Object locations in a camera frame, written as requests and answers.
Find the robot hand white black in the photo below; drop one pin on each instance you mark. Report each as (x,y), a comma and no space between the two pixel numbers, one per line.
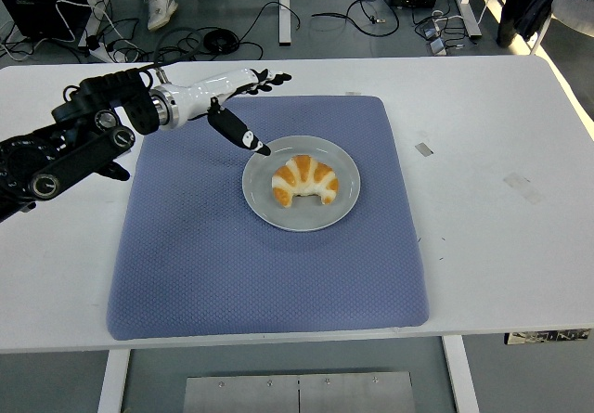
(209,89)

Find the croissant bread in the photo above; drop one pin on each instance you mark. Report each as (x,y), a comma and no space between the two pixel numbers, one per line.
(304,176)

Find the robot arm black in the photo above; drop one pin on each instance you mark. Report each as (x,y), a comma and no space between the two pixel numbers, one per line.
(83,153)

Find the grey round plate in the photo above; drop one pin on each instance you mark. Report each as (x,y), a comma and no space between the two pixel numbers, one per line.
(343,199)

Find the person's leg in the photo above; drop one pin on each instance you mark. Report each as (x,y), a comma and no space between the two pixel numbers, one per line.
(160,9)

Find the white power strip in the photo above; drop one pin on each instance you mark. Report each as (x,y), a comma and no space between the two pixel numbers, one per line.
(104,54)

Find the blue quilted mat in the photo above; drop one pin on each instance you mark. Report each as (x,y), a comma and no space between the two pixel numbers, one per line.
(260,274)

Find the black computer tower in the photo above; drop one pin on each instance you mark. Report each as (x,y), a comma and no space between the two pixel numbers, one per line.
(37,0)

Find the silver tape piece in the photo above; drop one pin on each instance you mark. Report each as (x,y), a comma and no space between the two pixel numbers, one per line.
(423,149)

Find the grey power adapter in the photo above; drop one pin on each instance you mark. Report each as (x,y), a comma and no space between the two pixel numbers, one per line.
(437,46)

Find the white table leg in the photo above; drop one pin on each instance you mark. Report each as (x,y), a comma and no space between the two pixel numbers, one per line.
(460,376)
(113,380)

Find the black jacket on chair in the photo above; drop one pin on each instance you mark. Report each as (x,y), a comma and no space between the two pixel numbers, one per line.
(529,4)

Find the white desk post with foot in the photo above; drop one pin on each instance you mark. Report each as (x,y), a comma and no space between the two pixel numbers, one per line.
(285,9)

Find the white desk frame leg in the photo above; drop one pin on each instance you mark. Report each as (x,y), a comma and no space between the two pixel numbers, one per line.
(466,4)

